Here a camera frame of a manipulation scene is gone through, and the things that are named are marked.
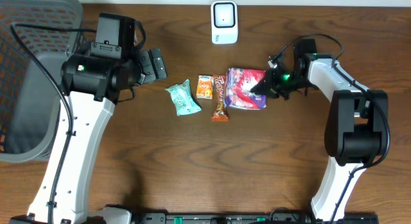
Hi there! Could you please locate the purple pink floral packet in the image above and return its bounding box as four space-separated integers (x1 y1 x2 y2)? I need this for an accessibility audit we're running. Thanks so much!
224 67 267 110

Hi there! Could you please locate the mint green wipes packet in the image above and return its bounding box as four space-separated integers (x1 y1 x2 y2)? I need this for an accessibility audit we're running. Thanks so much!
166 79 202 116

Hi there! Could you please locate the orange red snack bar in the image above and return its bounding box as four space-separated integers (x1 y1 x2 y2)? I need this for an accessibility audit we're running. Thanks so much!
211 75 229 122

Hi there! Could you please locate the orange tissue packet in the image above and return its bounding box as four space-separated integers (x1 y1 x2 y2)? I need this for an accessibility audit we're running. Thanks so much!
196 75 214 99

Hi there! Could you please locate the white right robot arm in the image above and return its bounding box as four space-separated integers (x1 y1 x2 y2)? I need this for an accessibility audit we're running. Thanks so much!
251 34 390 223

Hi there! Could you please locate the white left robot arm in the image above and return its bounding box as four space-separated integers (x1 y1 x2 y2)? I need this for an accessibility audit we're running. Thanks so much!
10 13 167 223

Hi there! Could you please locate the dark grey plastic basket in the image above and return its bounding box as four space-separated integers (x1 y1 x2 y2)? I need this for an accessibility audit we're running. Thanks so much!
1 0 86 163

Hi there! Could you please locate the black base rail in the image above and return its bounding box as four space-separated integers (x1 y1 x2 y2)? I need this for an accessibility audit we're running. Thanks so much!
137 211 380 224

